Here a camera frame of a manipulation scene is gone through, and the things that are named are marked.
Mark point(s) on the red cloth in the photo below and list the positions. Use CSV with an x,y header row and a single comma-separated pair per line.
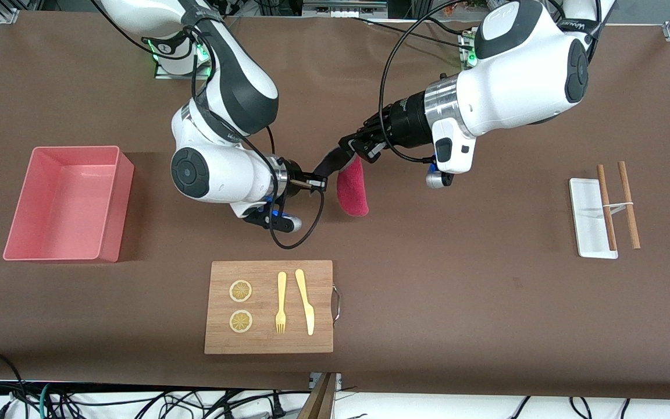
x,y
353,192

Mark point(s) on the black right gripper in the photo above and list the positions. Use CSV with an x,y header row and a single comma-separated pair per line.
x,y
295,173

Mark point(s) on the pink plastic bin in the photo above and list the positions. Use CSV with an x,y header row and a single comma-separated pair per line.
x,y
67,203

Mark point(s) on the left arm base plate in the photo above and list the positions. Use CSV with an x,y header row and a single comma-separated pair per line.
x,y
464,41

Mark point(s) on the wooden cutting board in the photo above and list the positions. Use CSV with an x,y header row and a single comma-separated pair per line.
x,y
262,308

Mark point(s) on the small metal bracket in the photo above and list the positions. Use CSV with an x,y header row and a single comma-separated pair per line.
x,y
338,381

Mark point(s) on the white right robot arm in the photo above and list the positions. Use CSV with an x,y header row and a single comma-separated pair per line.
x,y
218,169

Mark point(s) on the silver metal rail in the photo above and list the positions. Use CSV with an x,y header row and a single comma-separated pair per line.
x,y
341,9

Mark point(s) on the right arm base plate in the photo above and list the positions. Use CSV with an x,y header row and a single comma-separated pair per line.
x,y
166,75

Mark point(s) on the brown wooden beam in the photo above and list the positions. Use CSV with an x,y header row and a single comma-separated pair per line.
x,y
319,404

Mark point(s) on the white rack tray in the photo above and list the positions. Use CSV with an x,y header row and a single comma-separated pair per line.
x,y
588,233

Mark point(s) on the yellow fork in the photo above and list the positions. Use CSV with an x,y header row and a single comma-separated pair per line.
x,y
281,291

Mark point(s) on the lemon slice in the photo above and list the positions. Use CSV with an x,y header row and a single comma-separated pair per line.
x,y
241,291
241,321

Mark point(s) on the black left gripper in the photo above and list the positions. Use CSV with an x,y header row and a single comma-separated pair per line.
x,y
406,123

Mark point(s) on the yellow knife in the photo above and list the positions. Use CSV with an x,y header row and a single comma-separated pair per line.
x,y
309,317

